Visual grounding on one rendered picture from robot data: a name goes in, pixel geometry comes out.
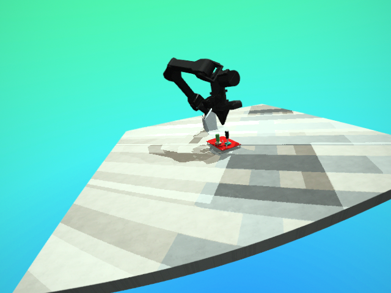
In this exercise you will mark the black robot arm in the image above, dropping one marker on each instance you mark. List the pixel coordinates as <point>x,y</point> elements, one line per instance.
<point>202,69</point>

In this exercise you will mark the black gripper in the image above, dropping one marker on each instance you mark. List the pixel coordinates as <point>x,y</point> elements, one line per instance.
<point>221,110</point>

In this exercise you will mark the red circuit board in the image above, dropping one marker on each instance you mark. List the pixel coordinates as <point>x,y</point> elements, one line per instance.
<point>223,143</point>

